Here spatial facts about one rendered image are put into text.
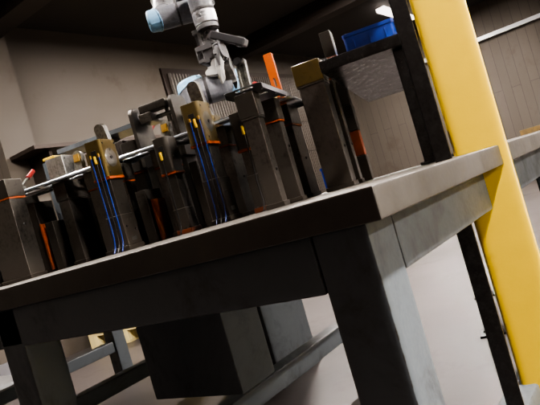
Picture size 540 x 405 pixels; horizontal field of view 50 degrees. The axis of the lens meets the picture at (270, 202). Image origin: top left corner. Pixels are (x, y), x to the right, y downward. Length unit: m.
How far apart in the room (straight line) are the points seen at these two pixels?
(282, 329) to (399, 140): 8.47
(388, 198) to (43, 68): 5.38
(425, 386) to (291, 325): 1.75
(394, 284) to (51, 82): 5.34
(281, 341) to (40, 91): 3.97
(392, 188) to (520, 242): 0.58
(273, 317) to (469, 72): 1.47
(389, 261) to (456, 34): 0.62
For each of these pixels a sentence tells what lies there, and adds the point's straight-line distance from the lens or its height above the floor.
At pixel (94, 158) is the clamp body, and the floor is 0.99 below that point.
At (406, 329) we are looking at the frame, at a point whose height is 0.52.
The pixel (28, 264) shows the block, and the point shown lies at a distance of 2.04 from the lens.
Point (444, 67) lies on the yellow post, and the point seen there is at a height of 0.88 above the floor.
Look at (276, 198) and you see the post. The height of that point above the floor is 0.72.
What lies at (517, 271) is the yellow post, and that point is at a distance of 1.24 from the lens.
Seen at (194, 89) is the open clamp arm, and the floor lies 1.09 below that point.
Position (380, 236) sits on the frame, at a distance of 0.73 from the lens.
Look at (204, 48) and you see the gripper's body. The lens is 1.89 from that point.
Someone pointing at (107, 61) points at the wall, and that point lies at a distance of 6.45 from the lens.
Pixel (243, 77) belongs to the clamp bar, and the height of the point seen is 1.15.
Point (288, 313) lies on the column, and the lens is 2.49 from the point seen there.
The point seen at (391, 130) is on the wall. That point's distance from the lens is 10.75.
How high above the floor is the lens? 0.71
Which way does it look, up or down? level
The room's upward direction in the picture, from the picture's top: 16 degrees counter-clockwise
